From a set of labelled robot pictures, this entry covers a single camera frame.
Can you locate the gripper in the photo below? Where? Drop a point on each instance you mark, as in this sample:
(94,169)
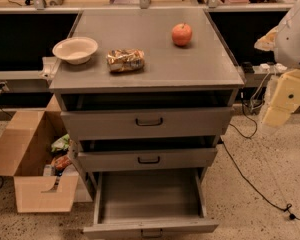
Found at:
(294,41)

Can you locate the grey bottom drawer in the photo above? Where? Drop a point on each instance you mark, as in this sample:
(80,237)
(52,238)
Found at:
(149,205)

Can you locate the grey drawer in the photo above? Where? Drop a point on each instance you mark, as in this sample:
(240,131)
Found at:
(149,205)
(146,123)
(146,154)

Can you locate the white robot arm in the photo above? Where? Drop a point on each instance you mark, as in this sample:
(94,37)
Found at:
(287,45)

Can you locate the grey top drawer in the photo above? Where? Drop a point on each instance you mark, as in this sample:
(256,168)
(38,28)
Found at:
(146,123)

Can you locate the grey drawer cabinet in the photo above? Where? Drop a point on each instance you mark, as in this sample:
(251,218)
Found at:
(200,74)

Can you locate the grey middle drawer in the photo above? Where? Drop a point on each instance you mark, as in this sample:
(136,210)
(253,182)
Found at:
(146,154)

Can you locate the white power strip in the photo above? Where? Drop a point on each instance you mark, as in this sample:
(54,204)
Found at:
(272,68)

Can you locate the red apple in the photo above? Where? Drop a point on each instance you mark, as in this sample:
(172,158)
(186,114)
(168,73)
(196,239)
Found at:
(181,34)

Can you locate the shiny snack bag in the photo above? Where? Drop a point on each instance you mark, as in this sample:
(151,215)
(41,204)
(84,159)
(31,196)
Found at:
(124,60)

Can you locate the white paper bowl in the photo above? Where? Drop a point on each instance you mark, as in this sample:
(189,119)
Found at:
(75,50)

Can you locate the green snack bag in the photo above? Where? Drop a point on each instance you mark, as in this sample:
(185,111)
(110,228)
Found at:
(61,144)

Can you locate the orange snack bag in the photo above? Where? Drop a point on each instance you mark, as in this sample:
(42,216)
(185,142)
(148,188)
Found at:
(61,162)

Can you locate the open cardboard box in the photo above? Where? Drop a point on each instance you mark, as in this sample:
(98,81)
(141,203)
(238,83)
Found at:
(25,150)

